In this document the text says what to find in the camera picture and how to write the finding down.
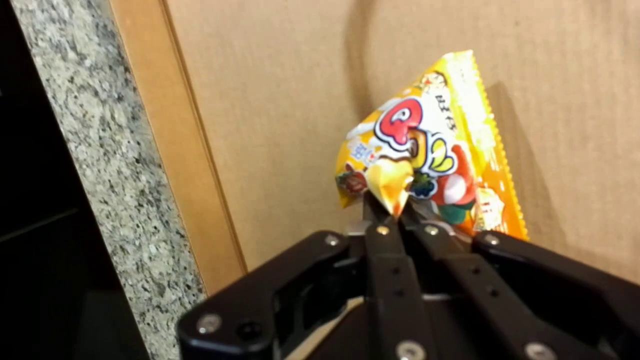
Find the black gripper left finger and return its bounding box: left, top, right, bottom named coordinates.
left=176, top=197, right=428, bottom=360

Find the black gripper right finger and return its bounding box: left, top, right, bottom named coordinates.
left=401, top=206, right=640, bottom=360

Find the yellow cartoon candy sachet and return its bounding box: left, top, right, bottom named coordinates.
left=332, top=49, right=531, bottom=244

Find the shallow brown cardboard box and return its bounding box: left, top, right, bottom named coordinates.
left=108, top=0, right=640, bottom=360

